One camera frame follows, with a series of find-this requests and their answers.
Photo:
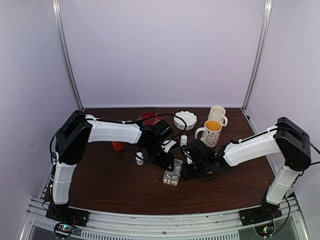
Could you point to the white scalloped bowl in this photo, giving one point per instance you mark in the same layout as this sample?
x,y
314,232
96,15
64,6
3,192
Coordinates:
x,y
185,120

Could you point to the clear plastic pill organizer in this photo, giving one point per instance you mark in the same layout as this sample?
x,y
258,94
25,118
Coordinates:
x,y
176,162

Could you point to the orange pill bottle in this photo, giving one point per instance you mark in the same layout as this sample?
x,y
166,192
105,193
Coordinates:
x,y
118,146

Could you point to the left aluminium frame post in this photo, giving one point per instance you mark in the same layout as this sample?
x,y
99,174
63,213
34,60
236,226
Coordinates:
x,y
56,4

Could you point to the white pills in organizer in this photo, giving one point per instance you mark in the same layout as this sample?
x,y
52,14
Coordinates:
x,y
172,177

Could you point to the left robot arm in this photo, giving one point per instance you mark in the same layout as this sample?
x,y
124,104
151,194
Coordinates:
x,y
68,145

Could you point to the aluminium frame post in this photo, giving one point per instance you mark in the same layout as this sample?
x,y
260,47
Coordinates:
x,y
264,30
56,4

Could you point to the floral mug yellow inside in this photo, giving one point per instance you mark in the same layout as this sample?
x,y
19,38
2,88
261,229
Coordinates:
x,y
210,133

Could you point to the red floral plate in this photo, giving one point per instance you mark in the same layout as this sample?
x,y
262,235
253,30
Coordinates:
x,y
150,118

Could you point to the cream textured mug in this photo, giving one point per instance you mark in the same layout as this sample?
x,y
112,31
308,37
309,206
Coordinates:
x,y
218,113

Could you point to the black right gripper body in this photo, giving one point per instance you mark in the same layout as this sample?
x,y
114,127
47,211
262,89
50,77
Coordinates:
x,y
200,170

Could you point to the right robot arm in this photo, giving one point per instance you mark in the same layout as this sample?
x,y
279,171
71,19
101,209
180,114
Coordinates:
x,y
285,138

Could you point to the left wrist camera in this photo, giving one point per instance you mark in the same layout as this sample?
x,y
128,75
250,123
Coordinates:
x,y
168,144

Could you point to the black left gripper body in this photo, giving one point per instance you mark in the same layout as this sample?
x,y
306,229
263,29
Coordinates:
x,y
157,158

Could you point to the small white pill bottle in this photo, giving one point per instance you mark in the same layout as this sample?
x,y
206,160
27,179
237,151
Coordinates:
x,y
139,158

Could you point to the right aluminium frame post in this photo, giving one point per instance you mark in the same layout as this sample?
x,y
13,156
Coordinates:
x,y
264,30

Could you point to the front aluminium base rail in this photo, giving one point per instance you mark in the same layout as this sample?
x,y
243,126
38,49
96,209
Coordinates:
x,y
223,225

